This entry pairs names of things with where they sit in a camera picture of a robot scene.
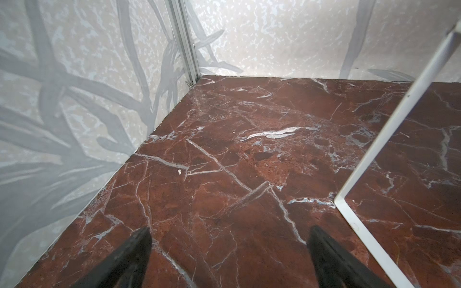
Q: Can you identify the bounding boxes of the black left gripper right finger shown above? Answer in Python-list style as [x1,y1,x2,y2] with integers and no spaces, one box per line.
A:
[307,226,390,288]

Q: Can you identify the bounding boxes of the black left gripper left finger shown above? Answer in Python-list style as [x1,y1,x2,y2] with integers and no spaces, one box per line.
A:
[73,227,152,288]

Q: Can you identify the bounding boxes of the aluminium enclosure frame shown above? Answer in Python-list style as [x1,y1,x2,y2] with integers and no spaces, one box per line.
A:
[165,0,201,87]

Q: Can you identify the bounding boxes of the white two-tier metal shelf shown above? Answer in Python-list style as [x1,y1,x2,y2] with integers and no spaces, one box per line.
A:
[334,21,461,288]

